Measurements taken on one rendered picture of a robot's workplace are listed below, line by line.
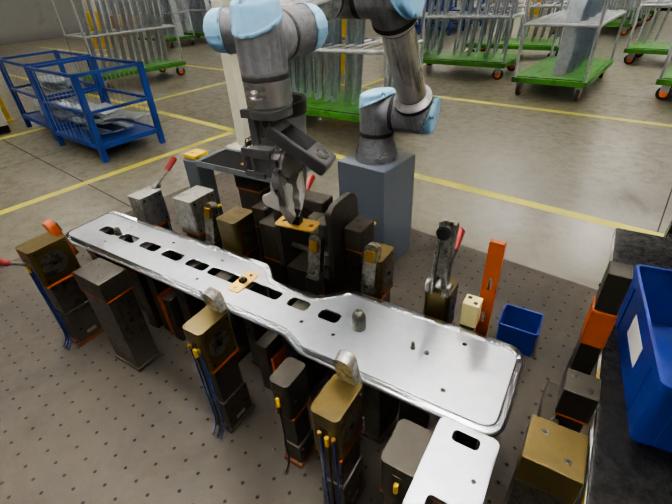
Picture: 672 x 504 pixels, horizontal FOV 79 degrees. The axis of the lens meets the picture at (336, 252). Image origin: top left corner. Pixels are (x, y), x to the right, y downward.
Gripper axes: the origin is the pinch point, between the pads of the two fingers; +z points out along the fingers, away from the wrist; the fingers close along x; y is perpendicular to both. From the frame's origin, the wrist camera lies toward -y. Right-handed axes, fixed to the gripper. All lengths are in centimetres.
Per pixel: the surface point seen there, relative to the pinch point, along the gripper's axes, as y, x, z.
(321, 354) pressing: -6.9, 8.1, 27.2
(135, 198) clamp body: 79, -23, 20
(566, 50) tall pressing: -45, -642, 75
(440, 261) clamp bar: -24.5, -15.8, 15.4
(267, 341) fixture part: 14.2, 0.3, 39.6
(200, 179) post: 65, -40, 19
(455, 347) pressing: -31.4, -4.4, 27.6
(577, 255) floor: -76, -213, 131
